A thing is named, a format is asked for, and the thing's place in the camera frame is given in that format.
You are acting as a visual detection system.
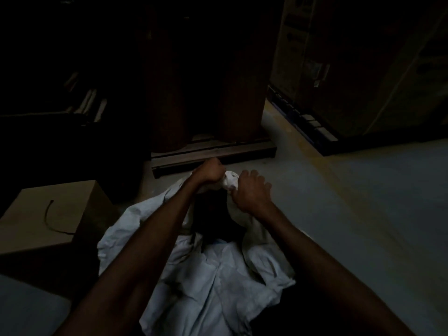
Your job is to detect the person's left hand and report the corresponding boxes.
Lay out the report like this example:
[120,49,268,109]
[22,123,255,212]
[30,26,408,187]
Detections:
[191,157,227,186]

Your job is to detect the person's right hand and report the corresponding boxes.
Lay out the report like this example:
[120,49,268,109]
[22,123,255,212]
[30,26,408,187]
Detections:
[232,169,273,215]

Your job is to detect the large white woven sack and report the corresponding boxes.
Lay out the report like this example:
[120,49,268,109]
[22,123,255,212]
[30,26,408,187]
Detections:
[97,170,297,336]

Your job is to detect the person's left forearm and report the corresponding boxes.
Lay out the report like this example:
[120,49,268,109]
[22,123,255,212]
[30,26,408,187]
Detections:
[52,176,205,336]

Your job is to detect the person's right forearm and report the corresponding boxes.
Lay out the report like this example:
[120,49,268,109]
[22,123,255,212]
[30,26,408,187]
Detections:
[250,202,417,336]

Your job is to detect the wooden pallet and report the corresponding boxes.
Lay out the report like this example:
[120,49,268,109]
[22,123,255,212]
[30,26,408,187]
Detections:
[150,133,278,179]

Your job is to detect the brown cylindrical drum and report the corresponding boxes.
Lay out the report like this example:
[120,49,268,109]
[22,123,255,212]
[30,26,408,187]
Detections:
[215,10,271,144]
[142,17,193,154]

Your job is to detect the dark blue pallet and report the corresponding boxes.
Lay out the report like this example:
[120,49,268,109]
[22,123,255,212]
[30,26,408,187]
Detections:
[267,85,448,157]

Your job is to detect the stack of pale boards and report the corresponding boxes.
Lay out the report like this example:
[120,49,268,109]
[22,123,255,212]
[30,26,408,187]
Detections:
[63,71,108,123]

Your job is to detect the large cardboard carton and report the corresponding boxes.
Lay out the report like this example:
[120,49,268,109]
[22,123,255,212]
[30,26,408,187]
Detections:
[269,0,448,138]

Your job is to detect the brown cardboard box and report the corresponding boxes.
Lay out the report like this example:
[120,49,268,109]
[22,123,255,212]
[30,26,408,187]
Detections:
[0,180,118,256]

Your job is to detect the black cord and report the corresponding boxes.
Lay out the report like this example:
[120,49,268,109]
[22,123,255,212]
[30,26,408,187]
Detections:
[44,200,76,236]

